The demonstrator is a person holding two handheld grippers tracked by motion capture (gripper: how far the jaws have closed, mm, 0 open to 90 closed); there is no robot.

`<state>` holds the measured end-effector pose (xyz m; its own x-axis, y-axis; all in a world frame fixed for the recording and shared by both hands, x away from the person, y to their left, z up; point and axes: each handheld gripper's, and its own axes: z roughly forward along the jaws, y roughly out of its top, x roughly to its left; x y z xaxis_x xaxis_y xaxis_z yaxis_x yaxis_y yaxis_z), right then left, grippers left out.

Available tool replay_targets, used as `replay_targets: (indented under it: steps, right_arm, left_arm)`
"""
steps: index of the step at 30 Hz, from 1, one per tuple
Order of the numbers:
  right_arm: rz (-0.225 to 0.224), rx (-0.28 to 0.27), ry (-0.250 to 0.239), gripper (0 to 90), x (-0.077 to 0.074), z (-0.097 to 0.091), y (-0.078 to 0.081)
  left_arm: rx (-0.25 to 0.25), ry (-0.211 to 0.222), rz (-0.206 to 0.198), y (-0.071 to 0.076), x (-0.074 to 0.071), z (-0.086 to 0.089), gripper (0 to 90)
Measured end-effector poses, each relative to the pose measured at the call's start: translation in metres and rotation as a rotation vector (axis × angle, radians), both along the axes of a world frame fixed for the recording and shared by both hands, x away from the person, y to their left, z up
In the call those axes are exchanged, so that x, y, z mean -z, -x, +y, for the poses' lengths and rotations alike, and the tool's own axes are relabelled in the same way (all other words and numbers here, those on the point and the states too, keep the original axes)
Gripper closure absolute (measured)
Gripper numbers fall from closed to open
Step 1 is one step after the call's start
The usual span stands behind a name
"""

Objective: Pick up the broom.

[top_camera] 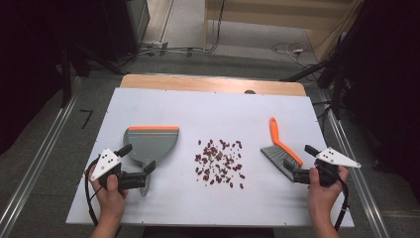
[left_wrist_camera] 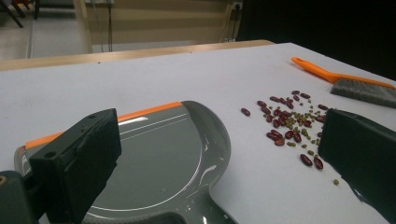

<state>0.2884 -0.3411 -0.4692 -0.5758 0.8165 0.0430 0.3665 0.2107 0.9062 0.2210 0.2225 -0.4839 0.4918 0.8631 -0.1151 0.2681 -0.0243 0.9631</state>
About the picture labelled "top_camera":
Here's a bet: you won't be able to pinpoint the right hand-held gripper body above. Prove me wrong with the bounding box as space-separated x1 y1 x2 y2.
291 146 363 188

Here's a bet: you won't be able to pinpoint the grey floor cables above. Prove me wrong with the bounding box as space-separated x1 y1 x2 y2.
115 46 206 65

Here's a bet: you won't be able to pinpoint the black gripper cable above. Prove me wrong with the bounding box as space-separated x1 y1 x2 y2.
333 174 351 232
84 156 101 229

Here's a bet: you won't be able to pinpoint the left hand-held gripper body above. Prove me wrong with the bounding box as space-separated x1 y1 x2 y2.
89 148 149 191

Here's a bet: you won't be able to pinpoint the wooden table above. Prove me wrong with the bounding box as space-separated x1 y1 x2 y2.
119 73 308 97

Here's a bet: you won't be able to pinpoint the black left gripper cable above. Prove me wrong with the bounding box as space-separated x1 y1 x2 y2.
84 156 101 229

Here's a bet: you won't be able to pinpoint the white cable with plug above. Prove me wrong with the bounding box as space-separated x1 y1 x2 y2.
270 42 311 68

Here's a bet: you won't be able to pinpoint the white table board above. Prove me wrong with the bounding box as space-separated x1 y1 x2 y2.
64 86 356 229

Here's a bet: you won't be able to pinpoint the dark cabinet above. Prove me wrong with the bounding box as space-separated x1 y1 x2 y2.
98 0 152 63

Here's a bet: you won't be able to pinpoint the person's left hand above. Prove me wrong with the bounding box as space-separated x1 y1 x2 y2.
89 164 130 227

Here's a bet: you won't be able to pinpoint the metal floor rail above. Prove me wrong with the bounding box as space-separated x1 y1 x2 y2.
0 76 83 238
317 89 392 238

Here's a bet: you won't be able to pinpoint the orange-handled grey brush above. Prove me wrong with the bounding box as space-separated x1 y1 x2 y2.
260 116 305 183

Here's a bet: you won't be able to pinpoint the person's right hand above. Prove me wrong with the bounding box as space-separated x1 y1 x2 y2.
306 165 351 227

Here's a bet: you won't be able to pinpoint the pile of red beans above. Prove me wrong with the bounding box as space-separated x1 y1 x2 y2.
193 138 247 190

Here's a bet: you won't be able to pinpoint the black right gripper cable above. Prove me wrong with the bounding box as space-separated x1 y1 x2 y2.
333 174 351 232

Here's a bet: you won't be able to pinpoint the grey dustpan with orange edge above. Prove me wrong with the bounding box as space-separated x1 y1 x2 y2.
122 125 180 198

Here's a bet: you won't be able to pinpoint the black stand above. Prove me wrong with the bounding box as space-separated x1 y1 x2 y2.
57 43 127 109
279 33 348 121

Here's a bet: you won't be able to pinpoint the black hanging cable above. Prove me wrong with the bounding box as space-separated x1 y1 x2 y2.
203 0 227 55

